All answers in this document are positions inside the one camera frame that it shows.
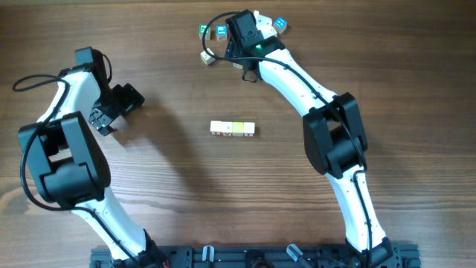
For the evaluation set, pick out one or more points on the blue top tilted block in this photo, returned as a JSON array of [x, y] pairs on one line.
[[280, 25]]

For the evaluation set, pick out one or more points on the lone yellow wooden block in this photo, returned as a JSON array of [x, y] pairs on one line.
[[238, 128]]

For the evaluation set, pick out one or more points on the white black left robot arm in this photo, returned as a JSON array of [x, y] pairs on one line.
[[63, 168]]

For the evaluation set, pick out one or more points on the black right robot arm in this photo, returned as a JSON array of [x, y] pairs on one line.
[[333, 132]]

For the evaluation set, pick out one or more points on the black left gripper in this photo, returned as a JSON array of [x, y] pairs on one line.
[[132, 99]]

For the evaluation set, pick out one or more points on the blue top wooden block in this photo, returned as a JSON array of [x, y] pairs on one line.
[[221, 32]]

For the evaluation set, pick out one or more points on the white red-striped wooden block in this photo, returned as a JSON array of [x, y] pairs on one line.
[[216, 127]]

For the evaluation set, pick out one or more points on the small white red-drawing block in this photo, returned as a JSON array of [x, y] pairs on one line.
[[249, 129]]

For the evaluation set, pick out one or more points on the cream green-side wooden block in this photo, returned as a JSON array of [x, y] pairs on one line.
[[207, 56]]

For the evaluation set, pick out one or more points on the green letter N block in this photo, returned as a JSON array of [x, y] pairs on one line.
[[204, 32]]

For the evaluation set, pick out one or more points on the red letter A block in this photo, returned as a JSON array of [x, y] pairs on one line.
[[237, 65]]

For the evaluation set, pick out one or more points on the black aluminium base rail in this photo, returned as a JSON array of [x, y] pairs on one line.
[[327, 255]]

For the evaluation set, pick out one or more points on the white red-check wooden block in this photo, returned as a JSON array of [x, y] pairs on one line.
[[227, 128]]

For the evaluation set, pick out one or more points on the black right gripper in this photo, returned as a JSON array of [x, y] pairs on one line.
[[233, 52]]

